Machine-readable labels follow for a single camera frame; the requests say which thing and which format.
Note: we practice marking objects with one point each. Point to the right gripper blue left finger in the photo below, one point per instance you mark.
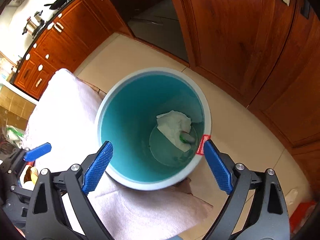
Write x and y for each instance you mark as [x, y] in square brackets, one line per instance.
[93, 173]

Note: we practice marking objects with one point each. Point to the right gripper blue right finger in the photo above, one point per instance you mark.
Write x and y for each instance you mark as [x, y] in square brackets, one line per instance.
[219, 170]

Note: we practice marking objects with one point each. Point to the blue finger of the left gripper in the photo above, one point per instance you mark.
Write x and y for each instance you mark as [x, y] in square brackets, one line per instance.
[37, 152]

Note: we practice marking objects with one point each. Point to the white paper towel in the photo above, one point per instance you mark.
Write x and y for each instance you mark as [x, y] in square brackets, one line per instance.
[171, 125]

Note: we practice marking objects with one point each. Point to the teal trash bin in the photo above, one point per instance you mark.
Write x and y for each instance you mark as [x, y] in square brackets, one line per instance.
[127, 118]

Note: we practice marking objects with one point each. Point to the striped grey white tablecloth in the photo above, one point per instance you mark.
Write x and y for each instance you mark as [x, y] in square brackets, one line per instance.
[64, 117]

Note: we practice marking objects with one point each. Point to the brown wooden cabinet door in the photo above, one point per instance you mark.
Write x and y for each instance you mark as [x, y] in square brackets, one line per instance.
[265, 54]

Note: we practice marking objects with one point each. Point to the brown wooden drawer cabinet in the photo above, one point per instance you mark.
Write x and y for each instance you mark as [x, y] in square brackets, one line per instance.
[66, 40]

